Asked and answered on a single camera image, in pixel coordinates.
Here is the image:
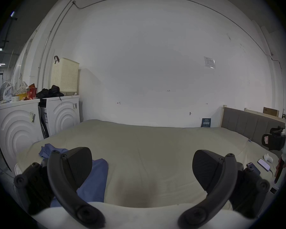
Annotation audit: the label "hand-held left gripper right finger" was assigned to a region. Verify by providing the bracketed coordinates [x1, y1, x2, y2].
[177, 150, 270, 229]

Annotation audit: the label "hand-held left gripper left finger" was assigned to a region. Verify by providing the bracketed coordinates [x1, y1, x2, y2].
[14, 147, 106, 229]

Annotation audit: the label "person's right hand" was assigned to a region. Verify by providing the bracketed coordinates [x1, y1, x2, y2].
[276, 157, 286, 177]

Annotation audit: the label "phone with pale screen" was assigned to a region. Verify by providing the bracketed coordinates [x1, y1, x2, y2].
[257, 158, 271, 171]

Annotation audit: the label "brown carton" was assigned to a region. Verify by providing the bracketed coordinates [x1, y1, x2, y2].
[263, 107, 279, 116]

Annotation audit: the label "blue garment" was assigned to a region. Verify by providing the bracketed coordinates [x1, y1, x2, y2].
[39, 143, 109, 207]

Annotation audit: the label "dark blue phone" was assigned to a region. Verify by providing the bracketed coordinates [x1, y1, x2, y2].
[246, 162, 261, 175]

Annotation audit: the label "grey padded headboard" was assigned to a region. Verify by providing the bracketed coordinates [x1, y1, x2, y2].
[220, 105, 286, 148]

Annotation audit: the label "white washing machine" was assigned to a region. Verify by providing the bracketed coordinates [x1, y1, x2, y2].
[0, 81, 45, 174]
[36, 56, 81, 138]

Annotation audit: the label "bed with beige sheet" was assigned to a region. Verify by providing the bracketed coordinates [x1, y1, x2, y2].
[14, 119, 284, 210]

